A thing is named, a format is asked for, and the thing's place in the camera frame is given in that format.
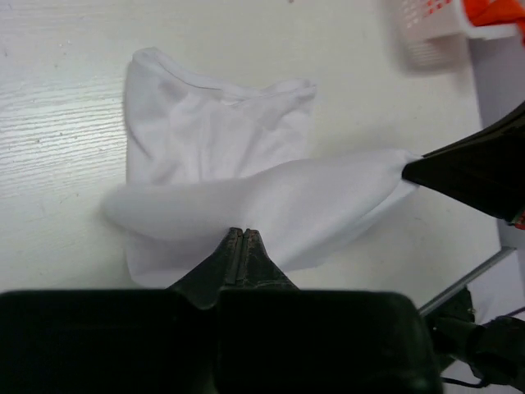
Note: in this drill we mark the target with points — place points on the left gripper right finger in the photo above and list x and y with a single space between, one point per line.
255 270

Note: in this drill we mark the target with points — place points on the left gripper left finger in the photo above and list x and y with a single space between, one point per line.
203 283

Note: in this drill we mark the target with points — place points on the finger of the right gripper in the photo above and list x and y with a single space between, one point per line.
485 188
500 143

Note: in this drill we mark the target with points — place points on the white t shirt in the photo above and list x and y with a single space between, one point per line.
204 155

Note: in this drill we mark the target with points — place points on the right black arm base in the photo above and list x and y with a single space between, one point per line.
494 351

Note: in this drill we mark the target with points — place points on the white plastic basket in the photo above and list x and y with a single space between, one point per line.
427 37

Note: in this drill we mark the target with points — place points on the crumpled orange t shirt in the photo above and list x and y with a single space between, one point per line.
497 12

